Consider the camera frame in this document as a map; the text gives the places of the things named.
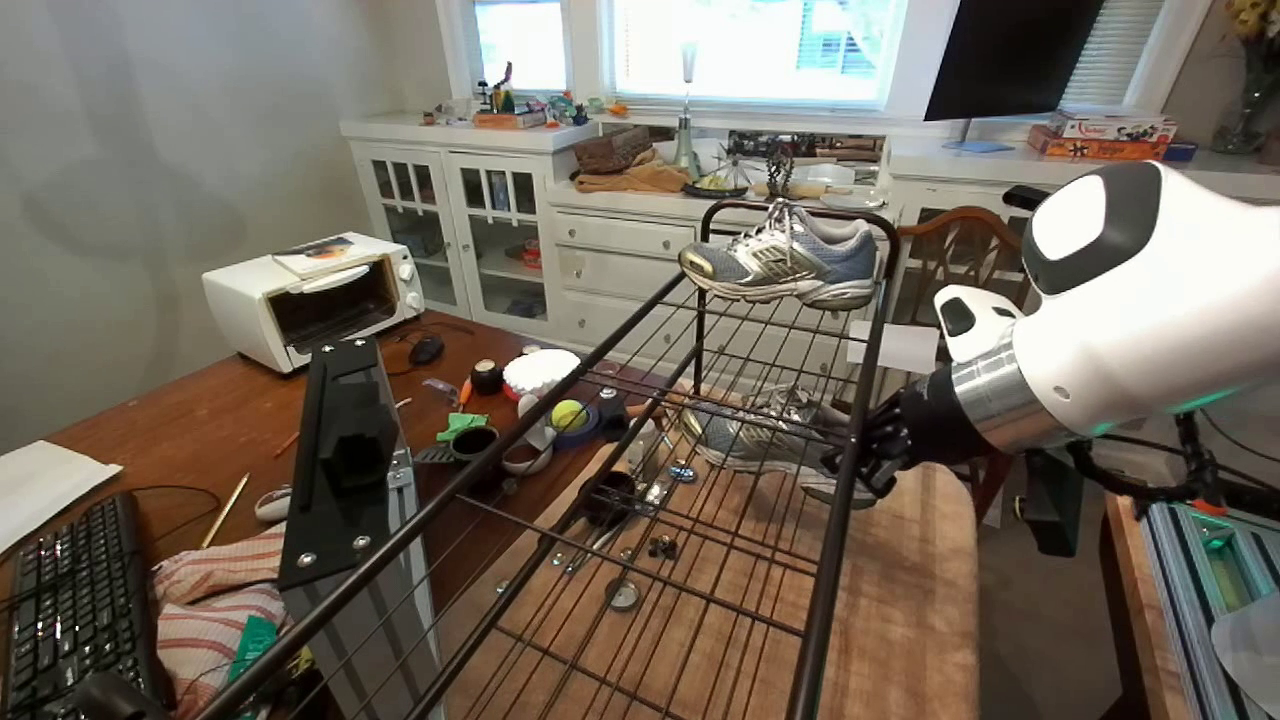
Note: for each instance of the white drawer chest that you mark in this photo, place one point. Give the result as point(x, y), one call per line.
point(620, 262)

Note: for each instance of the black flat screen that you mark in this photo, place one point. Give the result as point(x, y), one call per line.
point(1015, 53)

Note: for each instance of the pink striped cloth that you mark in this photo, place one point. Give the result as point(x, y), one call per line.
point(202, 626)

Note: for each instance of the small silver metal piece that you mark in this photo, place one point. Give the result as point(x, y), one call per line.
point(682, 471)

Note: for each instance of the black mug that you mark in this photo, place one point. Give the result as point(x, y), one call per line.
point(473, 454)

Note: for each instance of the black round roll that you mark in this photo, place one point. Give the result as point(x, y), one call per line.
point(610, 503)

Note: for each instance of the green plastic tube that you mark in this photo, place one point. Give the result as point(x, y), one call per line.
point(251, 651)

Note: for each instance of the black computer mouse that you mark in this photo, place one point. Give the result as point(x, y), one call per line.
point(427, 350)

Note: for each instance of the thin wooden stick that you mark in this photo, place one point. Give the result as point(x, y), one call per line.
point(225, 515)

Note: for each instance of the black stand with orange clamps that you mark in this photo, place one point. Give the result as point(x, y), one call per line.
point(1172, 483)

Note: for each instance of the white glass door cabinet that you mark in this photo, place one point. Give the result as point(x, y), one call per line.
point(445, 227)

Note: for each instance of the beige woven tablecloth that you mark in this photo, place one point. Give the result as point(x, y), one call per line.
point(904, 601)

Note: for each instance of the yellow ball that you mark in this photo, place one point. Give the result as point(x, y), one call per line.
point(570, 413)

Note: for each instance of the black computer keyboard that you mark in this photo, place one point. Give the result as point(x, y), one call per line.
point(74, 614)

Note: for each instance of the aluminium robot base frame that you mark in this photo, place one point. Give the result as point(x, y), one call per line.
point(1220, 563)

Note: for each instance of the black metal shoe rack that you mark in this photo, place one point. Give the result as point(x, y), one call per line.
point(824, 563)

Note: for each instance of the white paper sheet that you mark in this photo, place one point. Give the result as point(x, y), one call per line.
point(45, 485)

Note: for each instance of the round metal lid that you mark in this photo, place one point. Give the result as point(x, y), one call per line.
point(624, 596)

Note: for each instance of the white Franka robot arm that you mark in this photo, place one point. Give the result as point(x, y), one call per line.
point(1144, 306)

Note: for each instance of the white toaster oven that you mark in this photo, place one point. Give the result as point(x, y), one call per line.
point(267, 306)

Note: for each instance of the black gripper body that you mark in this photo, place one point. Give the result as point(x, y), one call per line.
point(921, 427)

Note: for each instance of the brown bag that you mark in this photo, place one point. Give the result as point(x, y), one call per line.
point(615, 148)

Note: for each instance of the small black clip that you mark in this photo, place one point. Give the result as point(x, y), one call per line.
point(666, 551)

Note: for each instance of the green plastic toy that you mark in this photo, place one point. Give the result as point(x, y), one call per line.
point(461, 427)

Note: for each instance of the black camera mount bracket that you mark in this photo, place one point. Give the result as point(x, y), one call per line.
point(341, 454)

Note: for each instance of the orange book stack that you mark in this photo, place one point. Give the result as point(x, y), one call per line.
point(1103, 140)

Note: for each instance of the small black cup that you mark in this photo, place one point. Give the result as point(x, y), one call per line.
point(485, 376)

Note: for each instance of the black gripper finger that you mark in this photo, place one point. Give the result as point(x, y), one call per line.
point(864, 474)
point(864, 421)

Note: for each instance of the glass candle holder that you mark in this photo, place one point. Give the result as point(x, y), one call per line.
point(685, 125)

